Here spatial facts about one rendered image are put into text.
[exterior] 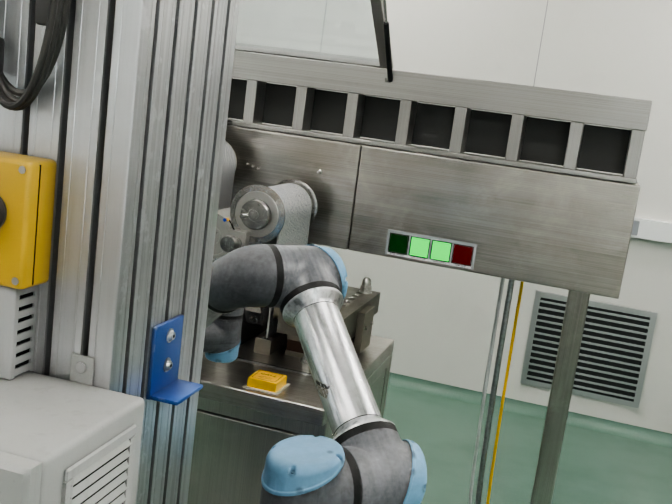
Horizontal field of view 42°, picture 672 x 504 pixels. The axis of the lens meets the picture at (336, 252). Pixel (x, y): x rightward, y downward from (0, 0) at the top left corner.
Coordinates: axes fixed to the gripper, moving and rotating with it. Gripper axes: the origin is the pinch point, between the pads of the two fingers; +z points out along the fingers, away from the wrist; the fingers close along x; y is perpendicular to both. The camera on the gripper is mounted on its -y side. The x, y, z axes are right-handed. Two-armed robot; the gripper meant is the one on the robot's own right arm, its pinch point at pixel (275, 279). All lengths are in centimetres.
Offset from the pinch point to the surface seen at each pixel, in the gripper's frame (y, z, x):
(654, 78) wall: 76, 263, -92
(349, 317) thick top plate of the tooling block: -6.6, 2.3, -19.9
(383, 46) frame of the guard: 62, 27, -13
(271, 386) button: -17.4, -29.0, -12.3
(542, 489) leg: -58, 47, -74
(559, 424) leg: -37, 46, -75
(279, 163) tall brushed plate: 26.4, 30.5, 14.0
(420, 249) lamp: 9.1, 29.7, -30.3
